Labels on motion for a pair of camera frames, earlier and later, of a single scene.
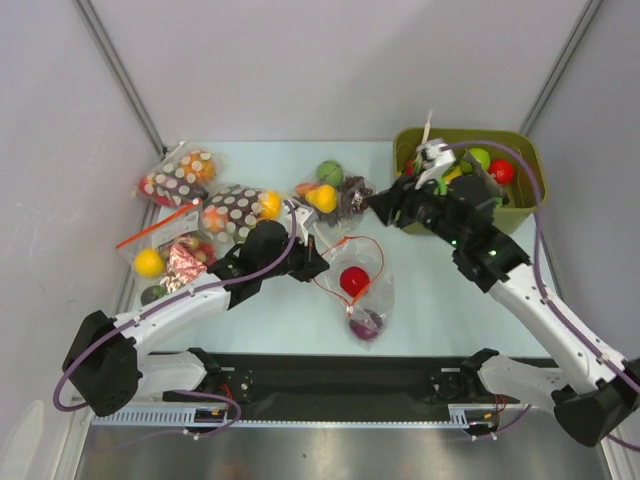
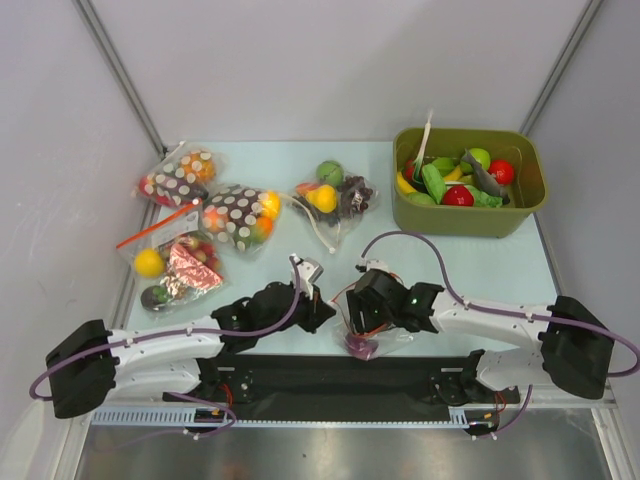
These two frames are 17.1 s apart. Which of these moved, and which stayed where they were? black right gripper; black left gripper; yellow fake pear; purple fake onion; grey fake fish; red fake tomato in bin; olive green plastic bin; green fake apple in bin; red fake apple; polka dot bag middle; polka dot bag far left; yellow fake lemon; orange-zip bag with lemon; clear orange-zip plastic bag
Moved: black left gripper; black right gripper; red fake apple; clear orange-zip plastic bag; purple fake onion
Stayed: yellow fake lemon; grey fake fish; olive green plastic bin; green fake apple in bin; red fake tomato in bin; polka dot bag middle; polka dot bag far left; yellow fake pear; orange-zip bag with lemon
